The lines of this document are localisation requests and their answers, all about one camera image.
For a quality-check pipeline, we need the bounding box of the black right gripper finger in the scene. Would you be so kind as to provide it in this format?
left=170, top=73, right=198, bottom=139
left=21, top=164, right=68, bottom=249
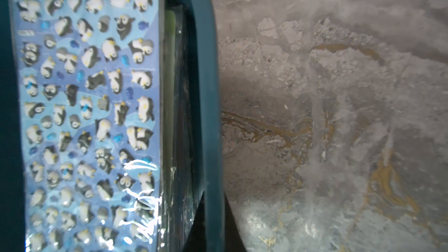
left=183, top=192, right=247, bottom=252

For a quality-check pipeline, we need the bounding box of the blue penguin sticker sheet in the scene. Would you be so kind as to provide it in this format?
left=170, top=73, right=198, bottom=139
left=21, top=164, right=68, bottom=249
left=10, top=0, right=163, bottom=252

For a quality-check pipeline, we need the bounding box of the green panda sticker sheet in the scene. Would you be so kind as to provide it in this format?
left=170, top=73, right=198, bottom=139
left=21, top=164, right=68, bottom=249
left=163, top=10, right=176, bottom=183

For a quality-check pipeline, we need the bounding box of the teal plastic storage box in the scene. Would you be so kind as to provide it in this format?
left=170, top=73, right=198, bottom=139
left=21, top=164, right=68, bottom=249
left=1, top=0, right=224, bottom=252

